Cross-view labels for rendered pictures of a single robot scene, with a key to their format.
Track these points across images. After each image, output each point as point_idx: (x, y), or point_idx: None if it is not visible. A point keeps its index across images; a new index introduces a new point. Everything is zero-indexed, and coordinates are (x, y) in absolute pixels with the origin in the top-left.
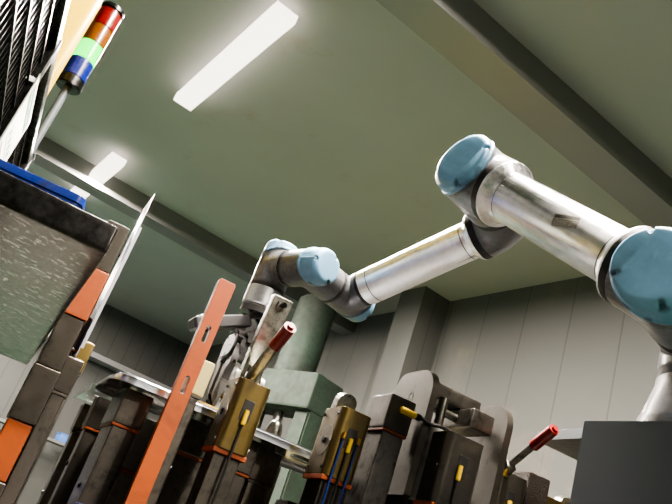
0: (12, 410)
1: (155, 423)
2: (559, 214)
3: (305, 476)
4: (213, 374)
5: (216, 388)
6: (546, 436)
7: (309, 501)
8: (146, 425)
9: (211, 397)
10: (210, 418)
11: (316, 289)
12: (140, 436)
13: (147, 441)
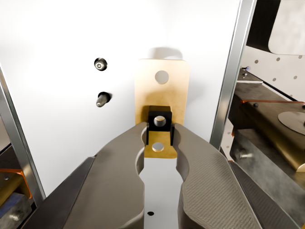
0: None
1: (270, 29)
2: None
3: (14, 169)
4: (238, 181)
5: (120, 134)
6: None
7: (11, 155)
8: (269, 10)
9: (141, 121)
10: (76, 90)
11: None
12: (257, 8)
13: (251, 27)
